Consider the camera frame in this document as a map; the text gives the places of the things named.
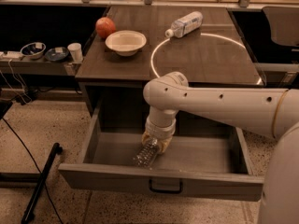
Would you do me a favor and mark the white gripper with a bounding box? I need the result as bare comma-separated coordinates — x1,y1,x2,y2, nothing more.
141,119,176,154

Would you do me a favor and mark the clear plastic water bottle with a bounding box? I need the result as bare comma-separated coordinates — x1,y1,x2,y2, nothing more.
133,138,160,167

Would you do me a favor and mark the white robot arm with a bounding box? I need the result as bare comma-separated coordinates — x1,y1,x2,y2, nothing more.
142,72,299,224

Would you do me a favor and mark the grey open top drawer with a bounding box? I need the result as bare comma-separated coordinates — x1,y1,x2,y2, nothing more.
58,94,265,203

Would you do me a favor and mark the dark wooden counter cabinet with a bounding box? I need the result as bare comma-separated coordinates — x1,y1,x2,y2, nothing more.
75,5,266,133

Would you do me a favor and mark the white labelled water bottle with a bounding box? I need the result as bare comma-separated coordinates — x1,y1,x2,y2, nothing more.
164,11,203,38

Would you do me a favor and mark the white paper cup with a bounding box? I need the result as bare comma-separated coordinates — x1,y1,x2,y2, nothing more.
67,43,83,63

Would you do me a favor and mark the red apple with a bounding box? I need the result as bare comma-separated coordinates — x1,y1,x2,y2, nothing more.
95,17,116,39

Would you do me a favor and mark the dark blue bowl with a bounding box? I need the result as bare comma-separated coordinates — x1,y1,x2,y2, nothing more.
45,47,69,62

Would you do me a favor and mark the grey side shelf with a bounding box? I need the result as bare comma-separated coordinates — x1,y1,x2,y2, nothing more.
0,58,81,76

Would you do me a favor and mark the black stand leg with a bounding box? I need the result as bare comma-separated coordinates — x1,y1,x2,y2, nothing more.
21,143,63,224

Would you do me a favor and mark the white and blue bowl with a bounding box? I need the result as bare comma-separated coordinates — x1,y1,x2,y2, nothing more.
21,42,46,60

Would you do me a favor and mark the white power strip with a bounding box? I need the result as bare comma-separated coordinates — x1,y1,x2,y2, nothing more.
0,51,22,60

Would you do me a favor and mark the black drawer handle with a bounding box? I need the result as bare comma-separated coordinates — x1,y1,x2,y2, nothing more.
149,178,183,194

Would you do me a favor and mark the black floor cable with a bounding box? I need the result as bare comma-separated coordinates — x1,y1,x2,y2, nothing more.
2,118,64,224

